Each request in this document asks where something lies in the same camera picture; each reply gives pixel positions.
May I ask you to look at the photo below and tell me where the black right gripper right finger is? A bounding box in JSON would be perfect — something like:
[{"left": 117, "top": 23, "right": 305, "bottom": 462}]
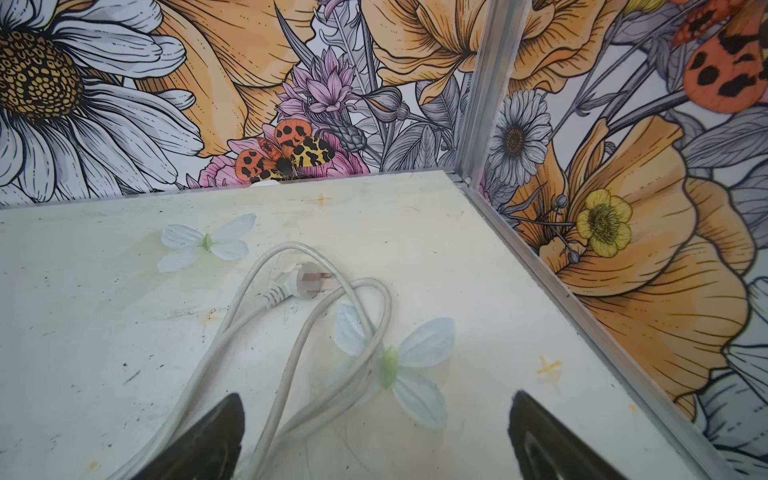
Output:
[{"left": 508, "top": 390, "right": 626, "bottom": 480}]

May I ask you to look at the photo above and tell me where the aluminium corner post right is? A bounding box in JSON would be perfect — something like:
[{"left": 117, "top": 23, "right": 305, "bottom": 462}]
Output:
[{"left": 455, "top": 1, "right": 531, "bottom": 190}]

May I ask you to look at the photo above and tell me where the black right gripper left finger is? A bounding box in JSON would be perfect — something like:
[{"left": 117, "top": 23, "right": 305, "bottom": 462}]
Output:
[{"left": 132, "top": 393, "right": 245, "bottom": 480}]

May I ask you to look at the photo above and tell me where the white power strip cord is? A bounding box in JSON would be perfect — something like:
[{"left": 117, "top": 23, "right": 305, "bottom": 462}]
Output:
[{"left": 107, "top": 241, "right": 393, "bottom": 480}]

